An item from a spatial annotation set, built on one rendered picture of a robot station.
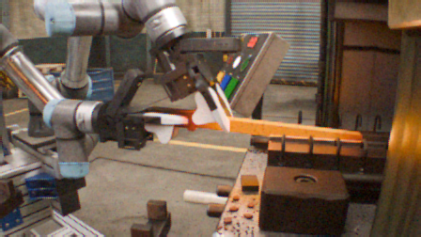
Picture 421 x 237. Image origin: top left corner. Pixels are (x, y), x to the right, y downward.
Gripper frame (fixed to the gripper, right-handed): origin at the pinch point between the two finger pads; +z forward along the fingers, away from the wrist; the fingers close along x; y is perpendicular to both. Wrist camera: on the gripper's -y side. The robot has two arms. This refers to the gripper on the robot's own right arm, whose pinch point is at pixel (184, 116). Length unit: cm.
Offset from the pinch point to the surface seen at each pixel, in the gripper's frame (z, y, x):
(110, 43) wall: -564, -10, -841
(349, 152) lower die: 30.8, 2.1, 6.5
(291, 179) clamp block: 21.1, 3.6, 15.6
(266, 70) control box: 12.9, -6.4, -41.7
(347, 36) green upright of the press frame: 33.3, -17.8, -18.4
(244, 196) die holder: 14.0, 10.2, 10.2
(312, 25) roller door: 87, -72, -786
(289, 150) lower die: 20.7, 2.3, 7.0
